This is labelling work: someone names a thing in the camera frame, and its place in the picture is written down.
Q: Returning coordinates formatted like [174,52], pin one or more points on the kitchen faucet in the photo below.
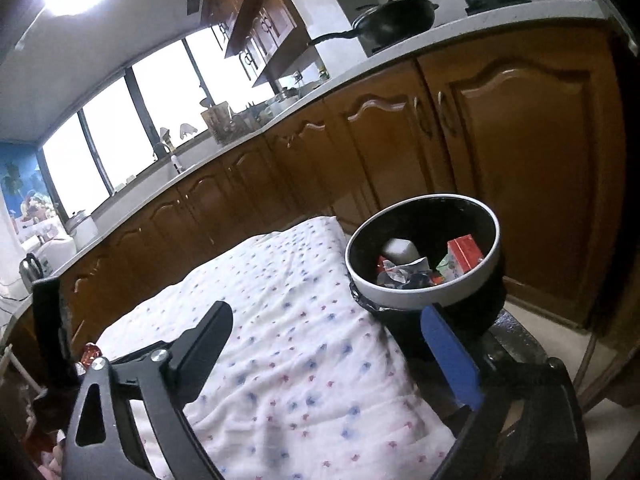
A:
[167,155]

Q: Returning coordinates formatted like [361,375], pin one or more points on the red white plastic wrapper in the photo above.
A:
[405,275]

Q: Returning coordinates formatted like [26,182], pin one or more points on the white kitchen countertop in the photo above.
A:
[475,22]

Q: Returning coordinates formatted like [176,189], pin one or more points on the white dotted tablecloth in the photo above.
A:
[300,335]

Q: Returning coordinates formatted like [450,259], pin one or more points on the red and white carton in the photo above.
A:
[400,249]

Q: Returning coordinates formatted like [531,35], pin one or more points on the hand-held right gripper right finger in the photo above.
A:
[450,360]

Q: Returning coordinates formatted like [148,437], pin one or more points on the kitchen window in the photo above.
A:
[160,110]

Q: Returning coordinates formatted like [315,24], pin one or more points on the blue wall poster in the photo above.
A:
[20,190]

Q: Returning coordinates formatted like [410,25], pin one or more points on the brown wooden kitchen cabinets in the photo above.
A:
[525,160]

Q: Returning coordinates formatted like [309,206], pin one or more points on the white rimmed black trash bin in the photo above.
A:
[400,297]

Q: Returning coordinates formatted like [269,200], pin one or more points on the white rice cooker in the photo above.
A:
[80,232]

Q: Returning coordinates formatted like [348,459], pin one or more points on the red snack bag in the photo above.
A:
[90,355]

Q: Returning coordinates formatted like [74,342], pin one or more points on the steel kettle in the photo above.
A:
[31,269]

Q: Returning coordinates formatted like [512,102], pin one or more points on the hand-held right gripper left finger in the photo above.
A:
[205,345]

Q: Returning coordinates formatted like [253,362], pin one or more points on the wooden upper wall cabinets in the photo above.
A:
[240,0]

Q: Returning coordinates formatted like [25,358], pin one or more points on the black wok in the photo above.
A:
[400,20]

